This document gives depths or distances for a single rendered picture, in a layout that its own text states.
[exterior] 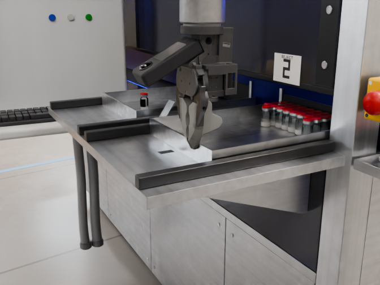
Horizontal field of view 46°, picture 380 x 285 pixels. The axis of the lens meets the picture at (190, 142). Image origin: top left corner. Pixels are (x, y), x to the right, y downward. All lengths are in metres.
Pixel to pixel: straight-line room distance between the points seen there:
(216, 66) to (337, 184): 0.34
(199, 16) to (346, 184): 0.42
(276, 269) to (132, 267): 1.11
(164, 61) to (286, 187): 0.37
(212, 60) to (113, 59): 0.91
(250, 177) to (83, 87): 1.00
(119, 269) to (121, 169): 1.40
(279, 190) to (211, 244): 0.52
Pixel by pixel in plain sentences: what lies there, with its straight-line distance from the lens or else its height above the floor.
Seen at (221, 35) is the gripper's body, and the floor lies 1.10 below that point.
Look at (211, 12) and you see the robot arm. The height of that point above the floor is 1.14.
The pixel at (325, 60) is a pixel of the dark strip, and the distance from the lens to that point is 0.90.
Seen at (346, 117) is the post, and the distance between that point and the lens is 0.87.
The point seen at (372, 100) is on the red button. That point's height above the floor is 1.00.
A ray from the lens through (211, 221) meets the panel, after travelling 1.36.
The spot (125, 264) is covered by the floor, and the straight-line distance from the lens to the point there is 2.17.
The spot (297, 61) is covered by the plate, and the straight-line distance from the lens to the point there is 0.95.
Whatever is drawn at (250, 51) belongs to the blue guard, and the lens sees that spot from 1.08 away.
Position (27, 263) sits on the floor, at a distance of 2.29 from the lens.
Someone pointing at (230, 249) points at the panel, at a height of 0.49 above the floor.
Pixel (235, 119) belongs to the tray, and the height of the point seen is 0.89.
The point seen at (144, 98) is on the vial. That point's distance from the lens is 1.18.
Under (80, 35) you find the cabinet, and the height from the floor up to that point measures 1.05.
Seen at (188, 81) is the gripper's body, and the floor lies 1.03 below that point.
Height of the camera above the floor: 1.15
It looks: 17 degrees down
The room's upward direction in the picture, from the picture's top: straight up
